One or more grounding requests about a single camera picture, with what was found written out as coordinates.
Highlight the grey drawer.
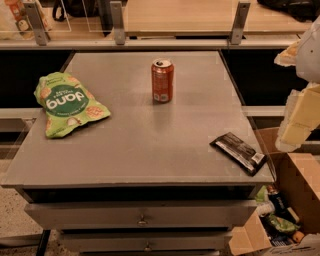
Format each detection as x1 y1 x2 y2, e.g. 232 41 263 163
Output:
25 200 256 230
60 232 232 252

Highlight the green packet in box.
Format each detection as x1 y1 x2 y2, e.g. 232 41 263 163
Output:
266 214 300 234

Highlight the middle metal bracket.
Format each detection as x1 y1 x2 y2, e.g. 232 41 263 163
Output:
110 1 126 45

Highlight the lower grey drawer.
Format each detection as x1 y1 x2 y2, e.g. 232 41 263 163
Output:
60 232 232 252

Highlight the left metal bracket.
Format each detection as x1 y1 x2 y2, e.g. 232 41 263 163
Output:
23 0 49 46

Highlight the cardboard box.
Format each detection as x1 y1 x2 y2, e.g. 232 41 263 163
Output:
229 127 320 256

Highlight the orange white package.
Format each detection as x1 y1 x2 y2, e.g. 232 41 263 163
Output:
0 0 53 41

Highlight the dark bag top right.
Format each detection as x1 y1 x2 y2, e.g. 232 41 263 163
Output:
257 0 320 22

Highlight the dark bottle in box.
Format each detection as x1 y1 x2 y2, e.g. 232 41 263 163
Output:
267 185 287 213

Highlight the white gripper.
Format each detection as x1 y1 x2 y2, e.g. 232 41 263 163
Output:
274 16 320 152

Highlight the orange soda can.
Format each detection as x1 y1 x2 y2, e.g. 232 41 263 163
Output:
151 58 174 103

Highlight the black snack bar wrapper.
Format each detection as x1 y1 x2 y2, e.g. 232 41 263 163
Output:
209 132 267 177

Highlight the grey drawer cabinet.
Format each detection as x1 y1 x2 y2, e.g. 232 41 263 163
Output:
2 51 273 256

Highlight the green snack bag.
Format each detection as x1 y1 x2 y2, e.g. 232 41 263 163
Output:
34 72 111 139

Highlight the black bag on shelf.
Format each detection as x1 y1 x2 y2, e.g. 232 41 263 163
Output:
52 0 99 22

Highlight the upper grey drawer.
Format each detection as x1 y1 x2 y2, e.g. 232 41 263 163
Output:
25 200 256 230

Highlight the metal bracket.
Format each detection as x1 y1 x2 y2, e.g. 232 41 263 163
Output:
23 0 49 46
229 0 250 45
110 1 126 45

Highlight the right metal bracket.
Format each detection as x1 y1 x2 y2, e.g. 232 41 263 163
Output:
229 0 250 45

